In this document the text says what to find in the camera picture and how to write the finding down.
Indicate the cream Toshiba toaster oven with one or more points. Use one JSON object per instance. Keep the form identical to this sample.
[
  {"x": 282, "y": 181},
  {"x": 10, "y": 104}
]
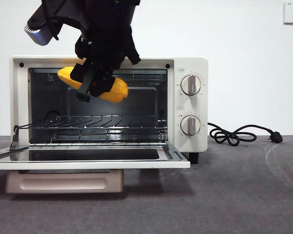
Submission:
[{"x": 190, "y": 63}]

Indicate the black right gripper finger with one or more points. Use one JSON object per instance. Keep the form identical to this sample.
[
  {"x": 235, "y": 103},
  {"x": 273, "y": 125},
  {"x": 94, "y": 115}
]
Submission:
[
  {"x": 84, "y": 85},
  {"x": 101, "y": 85}
]

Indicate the yellow corn cob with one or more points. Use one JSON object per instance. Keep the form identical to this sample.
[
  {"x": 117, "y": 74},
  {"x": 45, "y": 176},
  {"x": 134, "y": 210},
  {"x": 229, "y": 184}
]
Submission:
[{"x": 118, "y": 90}]

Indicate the metal heating element guard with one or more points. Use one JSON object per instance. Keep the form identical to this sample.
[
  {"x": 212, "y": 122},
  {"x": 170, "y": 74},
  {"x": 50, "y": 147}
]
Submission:
[
  {"x": 146, "y": 78},
  {"x": 107, "y": 136}
]

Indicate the oven temperature knob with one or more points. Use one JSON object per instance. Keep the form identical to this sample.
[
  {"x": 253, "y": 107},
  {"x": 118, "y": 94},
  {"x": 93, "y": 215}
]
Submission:
[{"x": 191, "y": 84}]

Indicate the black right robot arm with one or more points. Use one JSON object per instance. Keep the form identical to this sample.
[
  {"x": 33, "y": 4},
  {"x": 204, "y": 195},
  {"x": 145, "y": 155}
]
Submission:
[{"x": 107, "y": 36}]

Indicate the oven timer knob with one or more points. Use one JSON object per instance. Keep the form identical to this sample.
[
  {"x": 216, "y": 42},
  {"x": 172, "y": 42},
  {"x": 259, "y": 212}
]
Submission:
[{"x": 190, "y": 125}]

